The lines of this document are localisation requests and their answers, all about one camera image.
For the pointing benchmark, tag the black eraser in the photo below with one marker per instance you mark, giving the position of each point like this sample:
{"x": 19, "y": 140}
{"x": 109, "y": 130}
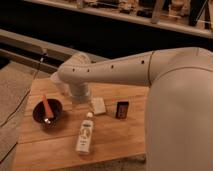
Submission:
{"x": 122, "y": 110}

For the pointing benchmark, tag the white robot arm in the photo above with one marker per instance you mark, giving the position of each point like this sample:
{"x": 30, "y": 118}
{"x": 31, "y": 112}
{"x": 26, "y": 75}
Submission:
{"x": 179, "y": 107}

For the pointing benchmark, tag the white sponge block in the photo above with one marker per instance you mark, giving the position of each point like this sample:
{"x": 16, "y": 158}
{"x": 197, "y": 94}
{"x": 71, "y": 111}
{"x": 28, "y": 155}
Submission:
{"x": 98, "y": 105}

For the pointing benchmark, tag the white plastic bottle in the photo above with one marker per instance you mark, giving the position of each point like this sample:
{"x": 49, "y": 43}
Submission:
{"x": 85, "y": 134}

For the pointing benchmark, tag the wooden board table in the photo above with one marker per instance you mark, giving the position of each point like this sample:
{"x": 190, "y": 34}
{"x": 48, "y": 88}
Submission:
{"x": 75, "y": 139}

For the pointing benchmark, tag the dark red bowl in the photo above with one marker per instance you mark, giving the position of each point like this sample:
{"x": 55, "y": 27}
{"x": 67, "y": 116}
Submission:
{"x": 39, "y": 112}

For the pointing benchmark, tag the orange handled utensil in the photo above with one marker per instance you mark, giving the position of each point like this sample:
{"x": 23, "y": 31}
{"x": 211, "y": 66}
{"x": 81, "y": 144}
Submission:
{"x": 48, "y": 111}

